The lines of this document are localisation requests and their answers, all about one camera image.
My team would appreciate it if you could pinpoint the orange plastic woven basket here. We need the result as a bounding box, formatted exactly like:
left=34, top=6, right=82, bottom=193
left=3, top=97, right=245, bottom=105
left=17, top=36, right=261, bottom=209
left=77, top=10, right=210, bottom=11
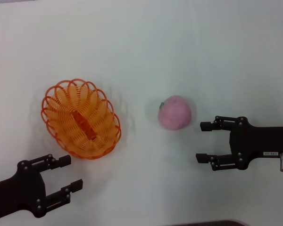
left=40, top=79, right=121, bottom=160

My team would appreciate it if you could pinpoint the dark brown torso panel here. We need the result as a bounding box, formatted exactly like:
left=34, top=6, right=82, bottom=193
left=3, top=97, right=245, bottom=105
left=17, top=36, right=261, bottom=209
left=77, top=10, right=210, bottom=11
left=172, top=220, right=247, bottom=226

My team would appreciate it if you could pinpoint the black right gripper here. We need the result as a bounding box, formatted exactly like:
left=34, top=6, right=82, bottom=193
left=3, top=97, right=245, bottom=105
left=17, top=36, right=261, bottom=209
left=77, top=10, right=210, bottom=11
left=195, top=115, right=283, bottom=172

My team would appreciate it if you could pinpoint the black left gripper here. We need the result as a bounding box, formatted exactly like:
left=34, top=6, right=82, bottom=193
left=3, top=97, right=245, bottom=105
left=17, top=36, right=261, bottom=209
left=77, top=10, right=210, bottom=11
left=0, top=154, right=83, bottom=218

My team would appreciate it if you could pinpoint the pink plush peach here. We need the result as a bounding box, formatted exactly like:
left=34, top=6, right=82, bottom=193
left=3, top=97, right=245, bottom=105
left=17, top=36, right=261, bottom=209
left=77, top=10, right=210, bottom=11
left=158, top=95, right=192, bottom=130

